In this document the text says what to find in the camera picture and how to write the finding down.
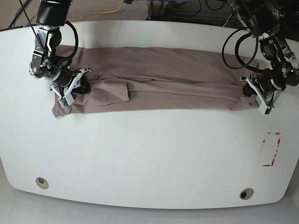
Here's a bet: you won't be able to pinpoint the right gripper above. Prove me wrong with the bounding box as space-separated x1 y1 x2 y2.
71 77 91 94

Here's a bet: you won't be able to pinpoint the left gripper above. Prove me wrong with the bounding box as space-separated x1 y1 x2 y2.
242 84 257 99

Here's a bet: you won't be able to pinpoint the mauve t-shirt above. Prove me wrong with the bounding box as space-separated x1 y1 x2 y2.
52 47 258 117

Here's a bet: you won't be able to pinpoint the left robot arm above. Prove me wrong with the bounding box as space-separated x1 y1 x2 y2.
228 0 299 97

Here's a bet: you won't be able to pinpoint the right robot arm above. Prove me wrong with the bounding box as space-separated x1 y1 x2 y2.
30 0 91 96

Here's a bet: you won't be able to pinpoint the red tape rectangle marking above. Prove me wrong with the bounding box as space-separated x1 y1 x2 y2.
261 132 281 167

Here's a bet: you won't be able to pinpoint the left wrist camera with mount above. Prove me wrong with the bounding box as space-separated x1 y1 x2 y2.
240 74 282 115

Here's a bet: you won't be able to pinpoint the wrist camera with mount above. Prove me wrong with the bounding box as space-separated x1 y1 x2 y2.
50 68 92 108
240 74 282 115

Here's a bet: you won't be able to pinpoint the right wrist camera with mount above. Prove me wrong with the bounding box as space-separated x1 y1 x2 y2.
50 68 92 108

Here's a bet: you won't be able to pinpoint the yellow cable on floor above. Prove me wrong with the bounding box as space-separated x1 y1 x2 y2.
78 0 124 22

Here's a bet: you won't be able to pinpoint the left table cable grommet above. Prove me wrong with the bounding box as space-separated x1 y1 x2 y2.
36 177 49 189

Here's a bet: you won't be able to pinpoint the table cable grommet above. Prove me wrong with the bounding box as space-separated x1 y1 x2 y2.
36 177 49 189
240 188 254 200

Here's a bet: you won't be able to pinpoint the right table cable grommet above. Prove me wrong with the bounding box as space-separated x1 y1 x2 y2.
240 188 254 200

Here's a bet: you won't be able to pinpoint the black cables on floor left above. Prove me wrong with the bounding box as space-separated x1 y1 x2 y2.
8 0 40 28

